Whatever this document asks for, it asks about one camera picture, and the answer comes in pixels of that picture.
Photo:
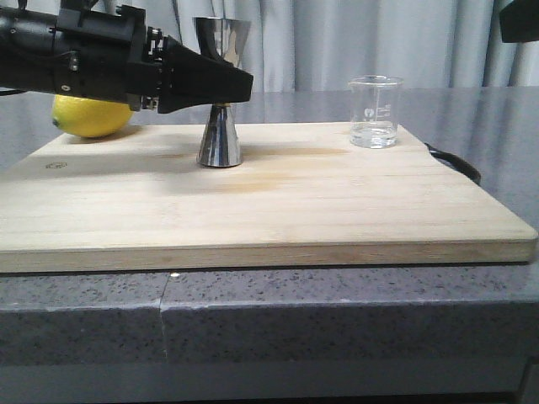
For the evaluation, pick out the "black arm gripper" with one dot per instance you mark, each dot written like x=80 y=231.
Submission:
x=115 y=58
x=519 y=21

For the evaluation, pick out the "steel double jigger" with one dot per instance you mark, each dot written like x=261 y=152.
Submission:
x=221 y=39

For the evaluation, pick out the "glass measuring beaker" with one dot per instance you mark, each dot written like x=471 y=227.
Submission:
x=374 y=107

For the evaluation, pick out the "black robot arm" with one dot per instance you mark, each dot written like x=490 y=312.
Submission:
x=27 y=55

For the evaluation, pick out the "grey curtain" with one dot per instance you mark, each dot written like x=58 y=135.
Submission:
x=321 y=45

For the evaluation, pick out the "yellow lemon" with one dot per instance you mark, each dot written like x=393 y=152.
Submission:
x=89 y=118

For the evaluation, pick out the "wooden cutting board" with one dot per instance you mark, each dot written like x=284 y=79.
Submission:
x=302 y=196

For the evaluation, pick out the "black cutting board handle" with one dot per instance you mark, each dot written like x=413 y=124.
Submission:
x=456 y=163

